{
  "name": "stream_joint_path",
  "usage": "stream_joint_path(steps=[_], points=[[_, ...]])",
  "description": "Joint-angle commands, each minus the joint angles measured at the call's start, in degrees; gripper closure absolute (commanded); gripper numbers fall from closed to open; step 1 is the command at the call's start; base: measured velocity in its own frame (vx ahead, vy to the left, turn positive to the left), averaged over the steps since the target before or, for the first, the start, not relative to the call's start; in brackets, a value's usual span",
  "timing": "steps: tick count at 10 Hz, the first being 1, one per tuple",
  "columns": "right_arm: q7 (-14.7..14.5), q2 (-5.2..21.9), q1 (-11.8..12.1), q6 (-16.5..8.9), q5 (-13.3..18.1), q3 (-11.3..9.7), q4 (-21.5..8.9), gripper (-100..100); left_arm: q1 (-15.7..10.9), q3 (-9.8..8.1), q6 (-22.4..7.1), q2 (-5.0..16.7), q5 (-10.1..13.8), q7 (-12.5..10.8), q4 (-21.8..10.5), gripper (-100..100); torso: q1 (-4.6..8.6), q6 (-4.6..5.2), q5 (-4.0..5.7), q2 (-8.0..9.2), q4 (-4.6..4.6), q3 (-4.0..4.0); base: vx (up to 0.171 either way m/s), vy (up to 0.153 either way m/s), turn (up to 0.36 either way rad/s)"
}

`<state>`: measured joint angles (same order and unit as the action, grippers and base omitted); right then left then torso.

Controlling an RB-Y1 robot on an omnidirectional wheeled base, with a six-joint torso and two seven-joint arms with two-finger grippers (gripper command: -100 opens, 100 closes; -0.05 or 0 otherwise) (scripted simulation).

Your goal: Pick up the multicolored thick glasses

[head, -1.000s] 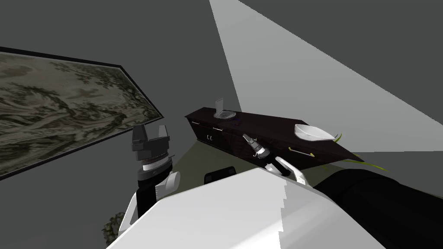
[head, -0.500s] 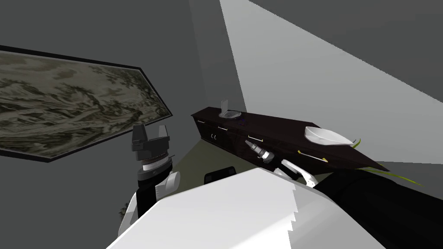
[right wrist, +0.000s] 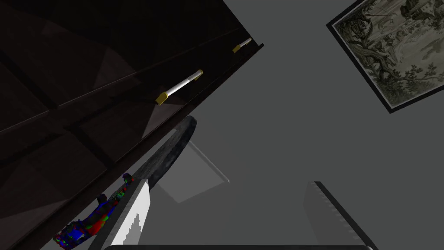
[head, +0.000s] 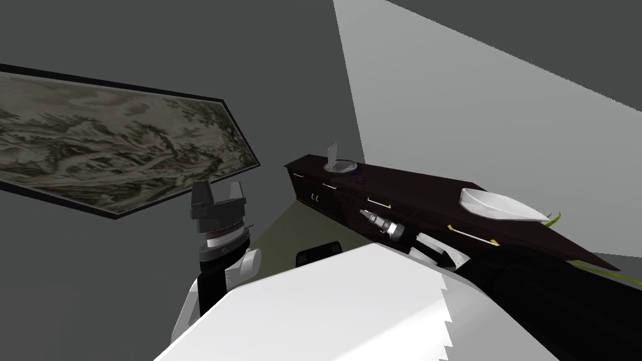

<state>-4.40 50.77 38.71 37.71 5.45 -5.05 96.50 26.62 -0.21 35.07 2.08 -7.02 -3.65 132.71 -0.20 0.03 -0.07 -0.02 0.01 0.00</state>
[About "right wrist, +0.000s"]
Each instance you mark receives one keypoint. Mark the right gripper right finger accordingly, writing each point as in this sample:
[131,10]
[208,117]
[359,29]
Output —
[333,222]

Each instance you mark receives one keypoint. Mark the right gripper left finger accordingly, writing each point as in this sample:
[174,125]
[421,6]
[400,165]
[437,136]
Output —
[133,217]

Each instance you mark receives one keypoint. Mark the multicoloured toy figure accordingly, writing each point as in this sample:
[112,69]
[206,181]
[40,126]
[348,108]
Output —
[91,217]

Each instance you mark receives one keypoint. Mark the black round plate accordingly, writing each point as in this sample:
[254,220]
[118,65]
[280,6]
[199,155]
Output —
[165,155]

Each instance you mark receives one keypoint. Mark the dark brown cupboard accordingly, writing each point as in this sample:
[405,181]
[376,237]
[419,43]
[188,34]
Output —
[93,90]

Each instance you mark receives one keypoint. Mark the framed landscape picture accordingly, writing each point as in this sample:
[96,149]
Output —
[395,48]

